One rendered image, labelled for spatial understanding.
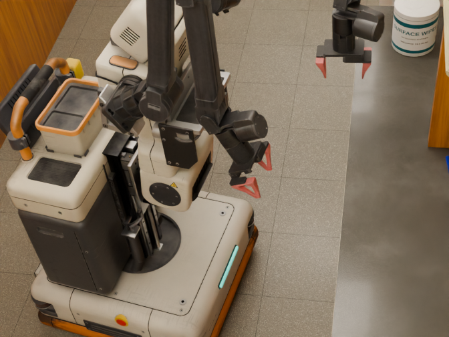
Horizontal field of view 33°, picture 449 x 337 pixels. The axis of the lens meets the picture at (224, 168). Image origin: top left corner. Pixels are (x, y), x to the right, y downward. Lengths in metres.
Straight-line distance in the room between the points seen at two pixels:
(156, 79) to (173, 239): 1.11
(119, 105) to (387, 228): 0.72
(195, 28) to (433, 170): 0.77
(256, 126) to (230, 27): 2.37
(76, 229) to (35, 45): 1.83
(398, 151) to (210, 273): 0.89
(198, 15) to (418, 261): 0.77
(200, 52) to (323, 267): 1.50
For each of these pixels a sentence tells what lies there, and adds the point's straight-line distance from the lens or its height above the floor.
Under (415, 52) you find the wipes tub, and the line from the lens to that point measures 2.36.
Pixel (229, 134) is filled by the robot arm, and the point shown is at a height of 1.17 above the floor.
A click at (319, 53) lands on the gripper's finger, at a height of 1.18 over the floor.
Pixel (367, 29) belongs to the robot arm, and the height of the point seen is 1.30.
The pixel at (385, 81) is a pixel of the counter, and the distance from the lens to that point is 2.28.
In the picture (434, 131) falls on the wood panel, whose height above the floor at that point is 1.00.
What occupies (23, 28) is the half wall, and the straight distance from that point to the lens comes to 3.91.
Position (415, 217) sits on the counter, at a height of 0.94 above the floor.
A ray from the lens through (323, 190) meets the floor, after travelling 3.22.
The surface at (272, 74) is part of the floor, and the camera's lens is 3.78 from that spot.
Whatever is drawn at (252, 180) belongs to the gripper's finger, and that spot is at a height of 1.07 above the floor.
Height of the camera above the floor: 2.42
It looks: 47 degrees down
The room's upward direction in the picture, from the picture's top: 8 degrees counter-clockwise
